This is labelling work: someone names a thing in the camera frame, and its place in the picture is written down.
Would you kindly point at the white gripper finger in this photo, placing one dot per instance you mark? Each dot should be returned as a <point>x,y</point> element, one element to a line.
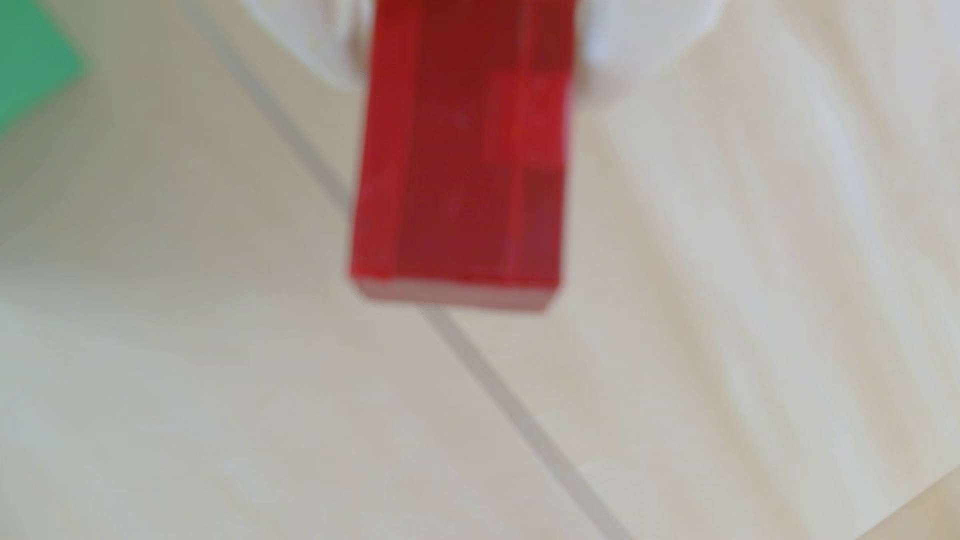
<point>315,37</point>
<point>637,37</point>

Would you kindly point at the green box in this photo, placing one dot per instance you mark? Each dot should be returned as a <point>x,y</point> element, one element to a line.
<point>30,52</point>

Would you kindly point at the red block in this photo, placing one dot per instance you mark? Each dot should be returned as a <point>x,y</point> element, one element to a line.
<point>457,150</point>

